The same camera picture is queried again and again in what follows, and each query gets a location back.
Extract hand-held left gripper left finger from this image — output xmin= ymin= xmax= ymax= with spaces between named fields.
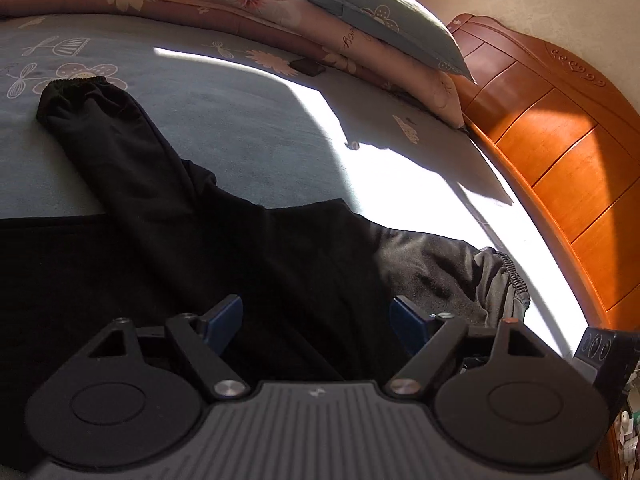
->
xmin=87 ymin=295 xmax=251 ymax=403

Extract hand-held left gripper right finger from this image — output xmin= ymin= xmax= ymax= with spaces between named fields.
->
xmin=385 ymin=296 xmax=561 ymax=402

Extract black drawstring pants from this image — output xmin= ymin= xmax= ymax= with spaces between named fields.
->
xmin=0 ymin=76 xmax=532 ymax=461

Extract dark flat phone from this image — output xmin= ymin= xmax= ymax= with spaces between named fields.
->
xmin=290 ymin=58 xmax=325 ymax=77

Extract blue floral pillow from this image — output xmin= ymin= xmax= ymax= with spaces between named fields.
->
xmin=287 ymin=0 xmax=476 ymax=83

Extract wooden bed frame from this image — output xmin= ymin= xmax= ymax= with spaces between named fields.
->
xmin=446 ymin=14 xmax=640 ymax=480

